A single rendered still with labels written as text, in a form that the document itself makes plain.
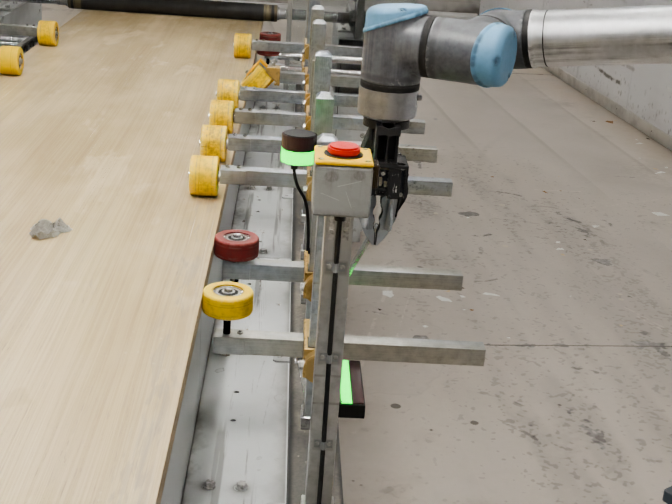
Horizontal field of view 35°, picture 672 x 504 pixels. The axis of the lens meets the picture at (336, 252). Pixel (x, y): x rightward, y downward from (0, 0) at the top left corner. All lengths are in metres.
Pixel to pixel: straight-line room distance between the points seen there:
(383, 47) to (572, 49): 0.29
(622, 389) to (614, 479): 0.57
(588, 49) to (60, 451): 0.94
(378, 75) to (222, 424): 0.68
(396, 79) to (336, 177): 0.35
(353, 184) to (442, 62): 0.34
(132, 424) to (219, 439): 0.53
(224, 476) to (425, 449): 1.40
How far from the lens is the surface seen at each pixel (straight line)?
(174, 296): 1.68
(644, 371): 3.77
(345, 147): 1.29
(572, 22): 1.66
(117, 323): 1.59
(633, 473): 3.16
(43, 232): 1.93
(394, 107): 1.60
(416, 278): 1.94
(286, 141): 1.80
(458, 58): 1.55
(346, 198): 1.28
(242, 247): 1.89
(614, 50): 1.65
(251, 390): 2.00
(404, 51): 1.57
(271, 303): 2.37
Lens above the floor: 1.56
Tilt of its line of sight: 20 degrees down
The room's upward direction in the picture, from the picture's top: 4 degrees clockwise
